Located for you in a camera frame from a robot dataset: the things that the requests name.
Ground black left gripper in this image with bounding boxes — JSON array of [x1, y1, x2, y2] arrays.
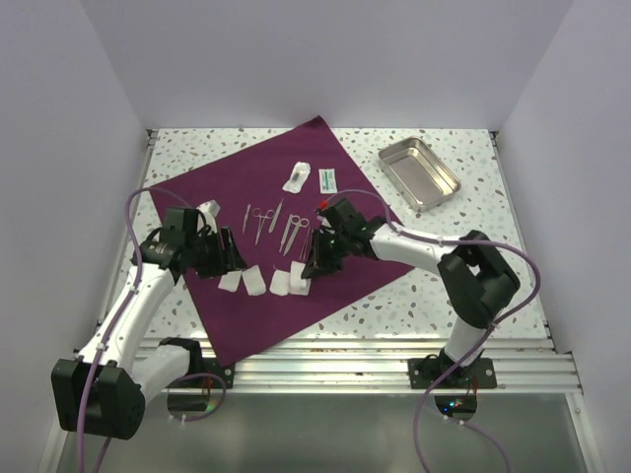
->
[[185, 225, 246, 279]]

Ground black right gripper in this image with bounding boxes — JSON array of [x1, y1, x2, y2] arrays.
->
[[303, 228, 352, 280]]

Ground white gauze pad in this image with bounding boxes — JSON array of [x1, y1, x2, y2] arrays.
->
[[289, 261, 311, 296], [218, 270, 243, 293], [242, 265, 266, 297], [269, 269, 290, 297]]

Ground stainless steel tray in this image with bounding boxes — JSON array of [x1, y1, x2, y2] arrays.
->
[[378, 137, 461, 212]]

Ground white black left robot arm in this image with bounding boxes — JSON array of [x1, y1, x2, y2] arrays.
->
[[51, 207, 245, 439]]

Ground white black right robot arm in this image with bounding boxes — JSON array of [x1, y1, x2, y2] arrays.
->
[[301, 198, 521, 387]]

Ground steel surgical scissors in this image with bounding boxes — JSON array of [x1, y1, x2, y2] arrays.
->
[[281, 215, 310, 256]]

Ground clear blister pack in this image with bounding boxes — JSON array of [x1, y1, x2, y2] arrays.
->
[[282, 162, 312, 194]]

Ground thin steel tweezers right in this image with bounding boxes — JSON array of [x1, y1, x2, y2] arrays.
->
[[299, 227, 312, 261]]

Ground steel forceps with rings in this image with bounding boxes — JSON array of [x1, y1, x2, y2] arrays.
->
[[252, 208, 275, 246]]

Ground steel tweezers upper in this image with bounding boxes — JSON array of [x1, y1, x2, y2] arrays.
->
[[268, 198, 284, 234]]

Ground green white suture packet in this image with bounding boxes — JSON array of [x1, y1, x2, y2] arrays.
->
[[318, 169, 338, 195]]

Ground purple cloth mat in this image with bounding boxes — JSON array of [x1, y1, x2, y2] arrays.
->
[[150, 117, 411, 365]]

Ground steel probe handle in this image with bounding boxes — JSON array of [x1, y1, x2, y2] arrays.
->
[[279, 215, 295, 253]]

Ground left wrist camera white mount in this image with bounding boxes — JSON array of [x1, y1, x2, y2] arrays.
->
[[196, 200, 221, 233]]

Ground short steel scalpel handle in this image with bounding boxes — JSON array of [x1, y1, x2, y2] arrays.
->
[[242, 204, 251, 235]]

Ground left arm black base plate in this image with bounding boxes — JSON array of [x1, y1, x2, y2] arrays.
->
[[199, 358, 235, 390]]

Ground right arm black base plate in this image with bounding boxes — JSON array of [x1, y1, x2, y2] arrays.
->
[[407, 356, 497, 391]]

